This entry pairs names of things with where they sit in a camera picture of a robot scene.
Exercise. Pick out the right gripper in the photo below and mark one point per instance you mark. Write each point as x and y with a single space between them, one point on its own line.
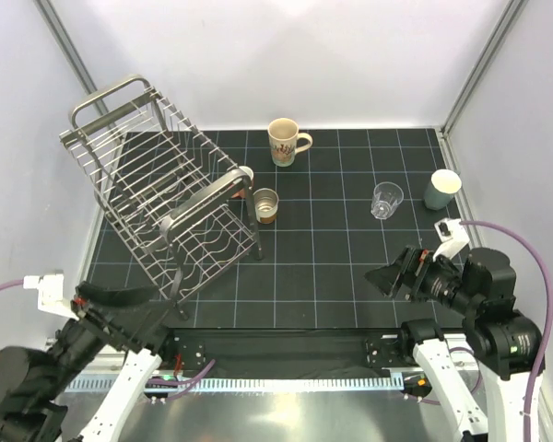
386 276

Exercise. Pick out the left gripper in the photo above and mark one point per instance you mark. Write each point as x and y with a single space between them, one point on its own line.
117 330

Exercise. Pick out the clear faceted glass cup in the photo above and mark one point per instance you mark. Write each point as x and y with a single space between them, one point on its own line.
387 196

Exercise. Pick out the teal ceramic cup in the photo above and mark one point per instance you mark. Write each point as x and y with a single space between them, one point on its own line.
443 185

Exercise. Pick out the cream floral ceramic mug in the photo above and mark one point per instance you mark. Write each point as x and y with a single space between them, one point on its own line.
286 141

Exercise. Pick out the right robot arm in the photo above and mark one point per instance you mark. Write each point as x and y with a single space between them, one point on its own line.
503 341

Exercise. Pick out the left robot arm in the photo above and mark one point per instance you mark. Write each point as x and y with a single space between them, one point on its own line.
31 380

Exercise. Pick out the stainless steel dish rack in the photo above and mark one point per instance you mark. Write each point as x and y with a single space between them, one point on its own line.
181 205

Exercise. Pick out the black grid mat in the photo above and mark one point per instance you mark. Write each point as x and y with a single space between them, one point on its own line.
323 241

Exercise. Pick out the steel cup with brown band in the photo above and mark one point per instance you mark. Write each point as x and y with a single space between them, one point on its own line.
266 205

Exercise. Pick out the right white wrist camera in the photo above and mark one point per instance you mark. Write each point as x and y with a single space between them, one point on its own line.
453 237

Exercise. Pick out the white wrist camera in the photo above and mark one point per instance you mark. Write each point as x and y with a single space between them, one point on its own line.
453 237
50 289

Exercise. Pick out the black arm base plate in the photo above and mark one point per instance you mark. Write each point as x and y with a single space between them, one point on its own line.
289 353

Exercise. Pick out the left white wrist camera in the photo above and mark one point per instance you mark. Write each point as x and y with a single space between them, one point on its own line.
50 289

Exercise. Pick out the white slotted cable duct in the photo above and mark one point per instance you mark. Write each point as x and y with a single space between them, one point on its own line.
93 383

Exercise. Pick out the right aluminium frame post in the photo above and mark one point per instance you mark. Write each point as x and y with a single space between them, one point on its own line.
497 36

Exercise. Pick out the aluminium frame post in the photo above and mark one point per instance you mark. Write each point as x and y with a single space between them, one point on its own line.
497 36
57 27

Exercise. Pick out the left aluminium frame post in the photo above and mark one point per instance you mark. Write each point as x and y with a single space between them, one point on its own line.
57 27

